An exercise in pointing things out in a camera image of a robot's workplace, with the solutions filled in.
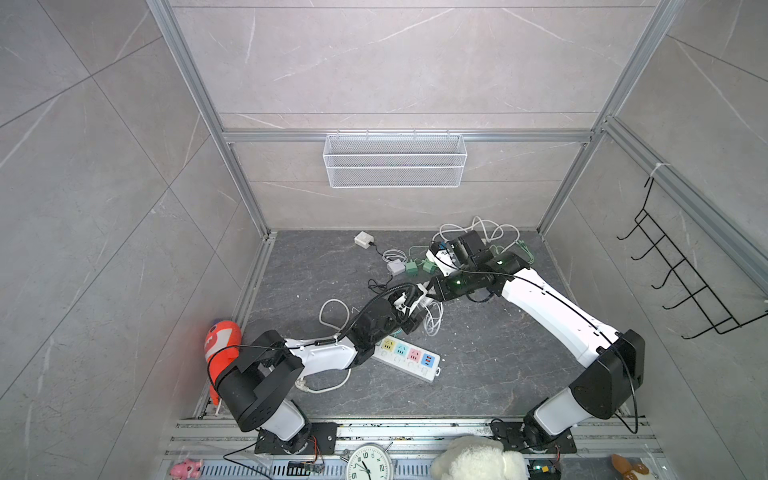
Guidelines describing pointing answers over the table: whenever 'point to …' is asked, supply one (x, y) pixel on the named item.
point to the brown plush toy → (624, 466)
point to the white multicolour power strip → (414, 360)
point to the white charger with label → (396, 267)
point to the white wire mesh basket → (395, 161)
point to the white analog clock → (370, 461)
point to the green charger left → (412, 267)
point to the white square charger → (363, 239)
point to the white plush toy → (478, 458)
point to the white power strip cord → (301, 384)
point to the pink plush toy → (188, 469)
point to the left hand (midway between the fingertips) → (424, 292)
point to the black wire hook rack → (720, 319)
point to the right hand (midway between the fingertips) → (429, 289)
